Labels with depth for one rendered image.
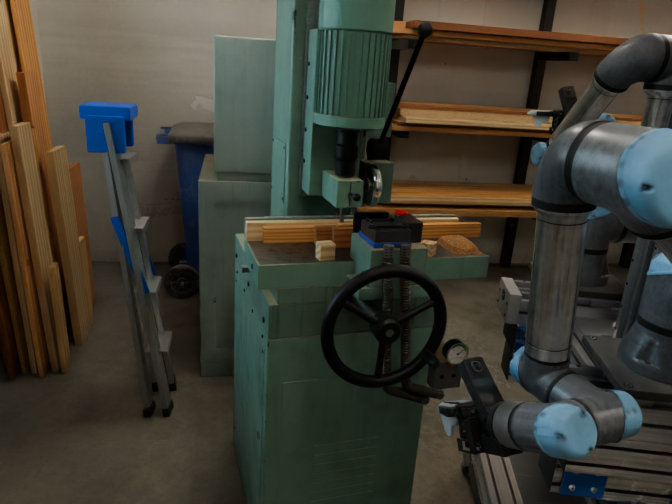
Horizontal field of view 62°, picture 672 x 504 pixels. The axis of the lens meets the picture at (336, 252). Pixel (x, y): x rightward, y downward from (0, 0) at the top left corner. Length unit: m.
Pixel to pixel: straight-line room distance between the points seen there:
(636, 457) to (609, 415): 0.36
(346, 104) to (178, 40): 2.43
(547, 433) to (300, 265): 0.67
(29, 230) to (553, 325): 2.05
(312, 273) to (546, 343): 0.56
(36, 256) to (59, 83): 1.51
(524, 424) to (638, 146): 0.43
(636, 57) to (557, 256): 0.79
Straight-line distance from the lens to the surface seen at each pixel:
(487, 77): 4.03
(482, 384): 1.04
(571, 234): 0.93
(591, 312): 1.70
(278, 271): 1.29
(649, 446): 1.31
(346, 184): 1.40
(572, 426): 0.89
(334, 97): 1.35
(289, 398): 1.45
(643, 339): 1.23
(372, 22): 1.34
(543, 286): 0.96
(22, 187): 2.49
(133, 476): 2.12
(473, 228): 1.64
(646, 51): 1.62
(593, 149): 0.83
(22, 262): 2.52
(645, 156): 0.78
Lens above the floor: 1.34
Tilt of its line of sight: 18 degrees down
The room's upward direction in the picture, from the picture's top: 4 degrees clockwise
